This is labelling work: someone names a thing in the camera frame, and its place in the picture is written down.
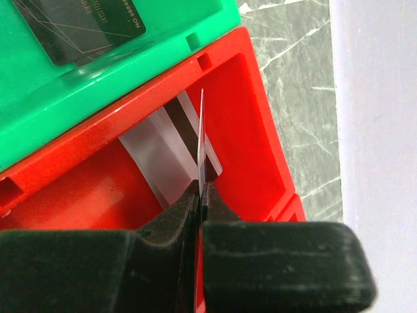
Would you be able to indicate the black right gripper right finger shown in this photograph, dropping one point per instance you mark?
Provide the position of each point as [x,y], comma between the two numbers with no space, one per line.
[281,266]

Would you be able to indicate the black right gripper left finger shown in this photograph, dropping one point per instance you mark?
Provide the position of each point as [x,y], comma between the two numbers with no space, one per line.
[151,269]

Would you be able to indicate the silver VIP credit card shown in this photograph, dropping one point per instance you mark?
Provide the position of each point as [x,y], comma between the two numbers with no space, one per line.
[202,177]

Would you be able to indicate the black credit card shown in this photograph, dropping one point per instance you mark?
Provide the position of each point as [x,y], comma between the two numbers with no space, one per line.
[71,31]

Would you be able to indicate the red bin right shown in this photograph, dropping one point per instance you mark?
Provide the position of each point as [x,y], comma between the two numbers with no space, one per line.
[292,211]

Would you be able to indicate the red bin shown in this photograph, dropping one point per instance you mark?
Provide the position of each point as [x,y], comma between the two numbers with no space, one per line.
[85,179]
[292,211]

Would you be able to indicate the red bin middle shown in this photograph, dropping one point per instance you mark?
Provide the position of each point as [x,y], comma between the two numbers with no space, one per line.
[85,179]

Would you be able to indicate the green plastic bin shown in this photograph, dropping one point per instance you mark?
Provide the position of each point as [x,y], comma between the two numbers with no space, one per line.
[40,100]

